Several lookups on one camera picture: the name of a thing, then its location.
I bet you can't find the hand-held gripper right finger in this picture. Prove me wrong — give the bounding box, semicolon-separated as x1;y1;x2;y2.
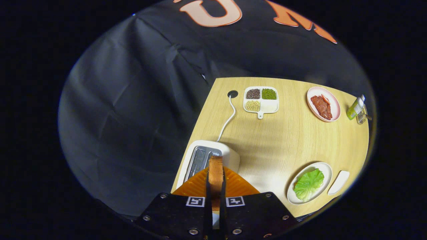
219;167;298;240

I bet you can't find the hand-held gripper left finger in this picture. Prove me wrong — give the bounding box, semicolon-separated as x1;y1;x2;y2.
135;167;214;240

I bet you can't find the toasted bread slice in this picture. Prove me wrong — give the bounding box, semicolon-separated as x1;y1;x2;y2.
208;156;224;211

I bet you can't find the green lettuce leaf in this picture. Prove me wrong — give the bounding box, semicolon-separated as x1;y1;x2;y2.
294;168;325;202

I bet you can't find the white toaster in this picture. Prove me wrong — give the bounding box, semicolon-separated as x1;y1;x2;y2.
176;140;241;194

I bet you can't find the grey round plate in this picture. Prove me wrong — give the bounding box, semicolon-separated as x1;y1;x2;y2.
287;162;333;205

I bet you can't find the white divided dish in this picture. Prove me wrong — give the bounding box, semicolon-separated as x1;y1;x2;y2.
243;86;279;119

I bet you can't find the glossy white plate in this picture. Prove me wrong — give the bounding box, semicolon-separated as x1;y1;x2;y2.
327;170;350;196

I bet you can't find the brown meat piece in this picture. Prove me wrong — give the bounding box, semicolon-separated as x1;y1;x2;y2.
311;96;327;115
320;103;333;120

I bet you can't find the pink plate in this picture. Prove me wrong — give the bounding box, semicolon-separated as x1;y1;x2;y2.
307;87;341;122

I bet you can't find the silver bottle with green label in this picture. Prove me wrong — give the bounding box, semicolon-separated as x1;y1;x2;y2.
346;95;366;120

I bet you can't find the white power cable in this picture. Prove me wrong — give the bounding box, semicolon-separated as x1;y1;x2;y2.
217;95;237;142

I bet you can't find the metal wire basket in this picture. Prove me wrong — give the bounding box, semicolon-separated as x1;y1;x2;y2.
356;105;371;125

